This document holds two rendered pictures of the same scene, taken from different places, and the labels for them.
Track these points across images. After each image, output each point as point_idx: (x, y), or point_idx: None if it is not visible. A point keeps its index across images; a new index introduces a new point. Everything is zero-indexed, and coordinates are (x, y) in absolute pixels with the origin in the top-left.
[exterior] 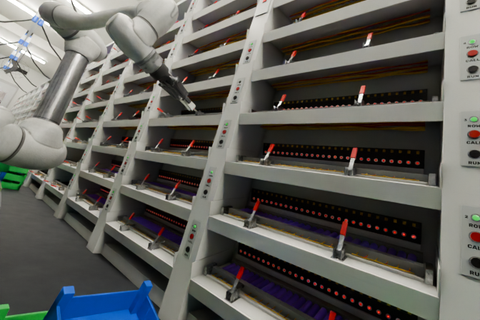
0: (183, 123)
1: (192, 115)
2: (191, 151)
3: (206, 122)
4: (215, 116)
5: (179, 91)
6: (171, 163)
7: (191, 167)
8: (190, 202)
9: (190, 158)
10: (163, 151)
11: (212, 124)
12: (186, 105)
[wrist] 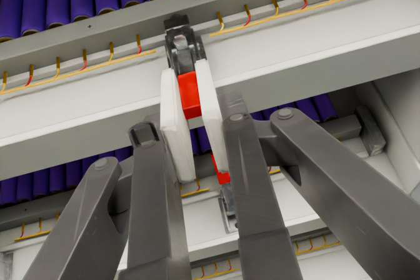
0: (96, 147)
1: (54, 50)
2: (202, 169)
3: (311, 88)
4: (393, 44)
5: (329, 225)
6: (193, 260)
7: (319, 228)
8: (320, 250)
9: (306, 223)
10: (27, 237)
11: (365, 81)
12: (187, 126)
